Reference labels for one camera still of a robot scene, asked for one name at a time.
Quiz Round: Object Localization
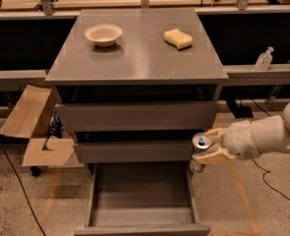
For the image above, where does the white paper bowl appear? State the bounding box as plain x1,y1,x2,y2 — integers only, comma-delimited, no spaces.
85,24,123,47

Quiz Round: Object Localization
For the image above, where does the grey drawer cabinet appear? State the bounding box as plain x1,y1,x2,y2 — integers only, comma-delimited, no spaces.
45,7,230,236

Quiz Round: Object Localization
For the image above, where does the black floor cable right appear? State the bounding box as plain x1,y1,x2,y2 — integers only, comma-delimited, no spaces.
240,100,290,207

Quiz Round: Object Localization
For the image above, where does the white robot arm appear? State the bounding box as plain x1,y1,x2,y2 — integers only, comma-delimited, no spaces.
192,102,290,164

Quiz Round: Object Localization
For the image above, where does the grey top drawer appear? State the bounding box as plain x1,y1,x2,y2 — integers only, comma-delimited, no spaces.
56,101,217,132

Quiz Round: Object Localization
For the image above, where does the open cardboard box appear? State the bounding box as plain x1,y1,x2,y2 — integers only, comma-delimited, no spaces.
0,86,80,167

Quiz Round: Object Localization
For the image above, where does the black floor cable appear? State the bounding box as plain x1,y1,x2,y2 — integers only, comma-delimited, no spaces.
240,100,290,207
0,115,46,236

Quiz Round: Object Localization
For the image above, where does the yellow sponge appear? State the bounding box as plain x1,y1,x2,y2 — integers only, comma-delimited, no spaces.
164,29,193,50

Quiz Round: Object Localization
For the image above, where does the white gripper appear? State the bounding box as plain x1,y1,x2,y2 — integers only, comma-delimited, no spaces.
194,120,261,164

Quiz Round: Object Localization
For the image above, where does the redbull can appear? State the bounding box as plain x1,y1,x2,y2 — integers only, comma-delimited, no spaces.
189,133,212,173

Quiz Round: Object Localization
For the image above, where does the grey metal shelf rail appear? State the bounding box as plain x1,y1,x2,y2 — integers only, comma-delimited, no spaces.
223,64,290,87

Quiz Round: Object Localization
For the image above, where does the clear sanitizer bottle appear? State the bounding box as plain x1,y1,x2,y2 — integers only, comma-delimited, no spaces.
255,46,274,71

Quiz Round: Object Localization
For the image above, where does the grey middle drawer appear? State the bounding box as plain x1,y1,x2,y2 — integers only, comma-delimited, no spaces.
74,141,194,163

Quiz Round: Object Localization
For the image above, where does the black floor cable left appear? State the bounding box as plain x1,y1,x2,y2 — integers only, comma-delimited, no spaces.
0,115,46,236

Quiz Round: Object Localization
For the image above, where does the blue bag in box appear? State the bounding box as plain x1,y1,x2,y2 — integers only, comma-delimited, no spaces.
47,111,62,139

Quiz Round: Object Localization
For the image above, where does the grey open bottom drawer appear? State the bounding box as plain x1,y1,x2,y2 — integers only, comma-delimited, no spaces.
74,162,210,236

